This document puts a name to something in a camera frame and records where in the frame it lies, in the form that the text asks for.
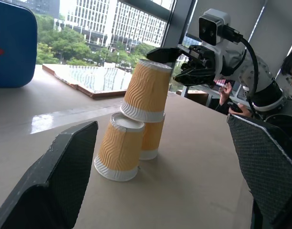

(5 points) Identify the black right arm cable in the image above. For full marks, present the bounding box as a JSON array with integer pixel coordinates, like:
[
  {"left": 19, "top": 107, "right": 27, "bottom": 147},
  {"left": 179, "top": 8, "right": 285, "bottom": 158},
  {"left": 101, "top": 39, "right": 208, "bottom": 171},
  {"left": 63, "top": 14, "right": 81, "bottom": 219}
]
[{"left": 221, "top": 24, "right": 260, "bottom": 98}]

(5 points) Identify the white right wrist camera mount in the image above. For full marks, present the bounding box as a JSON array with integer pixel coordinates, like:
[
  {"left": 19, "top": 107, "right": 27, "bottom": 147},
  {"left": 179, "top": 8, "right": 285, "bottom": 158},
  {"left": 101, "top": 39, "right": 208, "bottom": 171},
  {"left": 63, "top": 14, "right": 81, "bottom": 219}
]
[{"left": 198, "top": 8, "right": 247, "bottom": 77}]

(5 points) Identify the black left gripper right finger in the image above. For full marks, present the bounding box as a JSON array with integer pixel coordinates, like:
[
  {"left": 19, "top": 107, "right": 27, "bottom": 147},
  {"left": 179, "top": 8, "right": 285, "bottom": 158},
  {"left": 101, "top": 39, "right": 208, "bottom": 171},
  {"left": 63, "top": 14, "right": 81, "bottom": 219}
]
[{"left": 226, "top": 114, "right": 292, "bottom": 229}]

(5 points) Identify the person with black hair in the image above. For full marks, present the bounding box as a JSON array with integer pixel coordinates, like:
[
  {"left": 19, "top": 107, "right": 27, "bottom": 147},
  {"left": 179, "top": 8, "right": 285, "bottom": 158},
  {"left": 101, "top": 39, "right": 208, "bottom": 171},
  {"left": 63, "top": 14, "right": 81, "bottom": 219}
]
[{"left": 216, "top": 47, "right": 292, "bottom": 153}]

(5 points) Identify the orange ribbed paper cup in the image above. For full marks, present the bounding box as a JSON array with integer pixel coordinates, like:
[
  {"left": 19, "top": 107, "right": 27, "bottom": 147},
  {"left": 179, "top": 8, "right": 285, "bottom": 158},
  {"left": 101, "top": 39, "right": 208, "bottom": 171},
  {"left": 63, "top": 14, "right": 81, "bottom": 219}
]
[
  {"left": 119, "top": 59, "right": 173, "bottom": 124},
  {"left": 93, "top": 112, "right": 146, "bottom": 183},
  {"left": 138, "top": 113, "right": 166, "bottom": 161}
]

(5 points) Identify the blue rounded case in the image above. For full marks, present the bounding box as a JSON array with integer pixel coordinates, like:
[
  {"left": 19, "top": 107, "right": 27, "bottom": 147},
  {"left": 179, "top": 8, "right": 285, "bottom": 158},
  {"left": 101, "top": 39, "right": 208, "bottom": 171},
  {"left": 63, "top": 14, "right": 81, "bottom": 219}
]
[{"left": 0, "top": 0, "right": 39, "bottom": 89}]

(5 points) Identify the wooden framed glossy board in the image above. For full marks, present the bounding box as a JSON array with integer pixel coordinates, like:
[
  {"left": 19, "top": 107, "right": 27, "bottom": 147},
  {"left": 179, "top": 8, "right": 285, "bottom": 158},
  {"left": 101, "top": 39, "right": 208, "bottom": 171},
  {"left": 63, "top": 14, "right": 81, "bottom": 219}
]
[{"left": 41, "top": 63, "right": 133, "bottom": 100}]

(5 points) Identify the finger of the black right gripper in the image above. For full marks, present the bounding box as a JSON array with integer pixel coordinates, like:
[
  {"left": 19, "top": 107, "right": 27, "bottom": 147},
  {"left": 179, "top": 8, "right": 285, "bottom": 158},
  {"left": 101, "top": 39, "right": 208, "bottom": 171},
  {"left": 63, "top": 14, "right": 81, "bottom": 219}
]
[
  {"left": 145, "top": 47, "right": 182, "bottom": 64},
  {"left": 172, "top": 62, "right": 216, "bottom": 87}
]

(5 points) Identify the person's left hand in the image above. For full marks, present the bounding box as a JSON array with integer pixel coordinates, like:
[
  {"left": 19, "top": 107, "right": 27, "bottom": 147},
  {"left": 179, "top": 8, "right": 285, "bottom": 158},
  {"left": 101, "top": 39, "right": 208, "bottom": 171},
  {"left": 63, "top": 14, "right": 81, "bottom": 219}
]
[{"left": 228, "top": 102, "right": 253, "bottom": 118}]

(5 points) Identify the person's right hand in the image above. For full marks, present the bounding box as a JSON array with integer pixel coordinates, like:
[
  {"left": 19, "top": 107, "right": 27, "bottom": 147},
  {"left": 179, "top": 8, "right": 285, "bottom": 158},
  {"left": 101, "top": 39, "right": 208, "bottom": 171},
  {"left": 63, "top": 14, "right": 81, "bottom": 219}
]
[{"left": 218, "top": 82, "right": 233, "bottom": 106}]

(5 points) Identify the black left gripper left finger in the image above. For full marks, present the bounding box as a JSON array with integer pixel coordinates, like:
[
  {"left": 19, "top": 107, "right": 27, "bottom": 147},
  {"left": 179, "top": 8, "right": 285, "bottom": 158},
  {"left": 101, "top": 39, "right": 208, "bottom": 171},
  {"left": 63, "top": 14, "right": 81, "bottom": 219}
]
[{"left": 0, "top": 120, "right": 99, "bottom": 229}]

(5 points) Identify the black smartphone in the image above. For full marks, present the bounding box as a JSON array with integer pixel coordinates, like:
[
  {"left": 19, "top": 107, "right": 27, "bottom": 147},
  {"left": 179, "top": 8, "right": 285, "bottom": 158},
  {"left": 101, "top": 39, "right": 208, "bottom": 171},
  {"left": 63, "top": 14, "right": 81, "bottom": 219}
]
[{"left": 227, "top": 101, "right": 243, "bottom": 114}]

